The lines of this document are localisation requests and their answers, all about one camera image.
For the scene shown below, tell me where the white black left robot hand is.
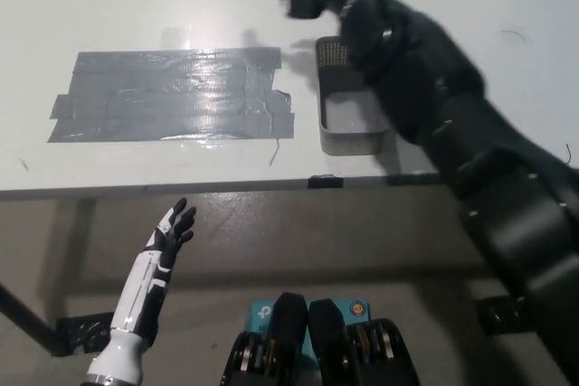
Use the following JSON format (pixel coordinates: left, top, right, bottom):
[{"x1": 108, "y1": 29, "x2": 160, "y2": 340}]
[{"x1": 109, "y1": 197, "x2": 198, "y2": 338}]

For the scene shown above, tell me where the gray perforated plastic container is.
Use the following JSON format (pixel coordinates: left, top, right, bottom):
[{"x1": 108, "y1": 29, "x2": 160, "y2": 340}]
[{"x1": 315, "y1": 34, "x2": 393, "y2": 155}]

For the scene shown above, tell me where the black table leg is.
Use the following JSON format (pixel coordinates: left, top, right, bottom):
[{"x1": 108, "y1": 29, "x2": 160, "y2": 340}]
[{"x1": 0, "y1": 283, "x2": 59, "y2": 353}]

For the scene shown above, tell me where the clear tape piece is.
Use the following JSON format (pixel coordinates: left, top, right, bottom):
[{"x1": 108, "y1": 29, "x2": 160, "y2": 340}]
[{"x1": 161, "y1": 26, "x2": 195, "y2": 49}]

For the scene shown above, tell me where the small black tape strip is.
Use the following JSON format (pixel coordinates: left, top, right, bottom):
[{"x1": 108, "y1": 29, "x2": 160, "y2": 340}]
[{"x1": 307, "y1": 174, "x2": 344, "y2": 190}]

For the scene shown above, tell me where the gray duct tape patch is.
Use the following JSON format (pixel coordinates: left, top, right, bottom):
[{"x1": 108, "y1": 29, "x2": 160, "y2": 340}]
[{"x1": 46, "y1": 46, "x2": 296, "y2": 144}]

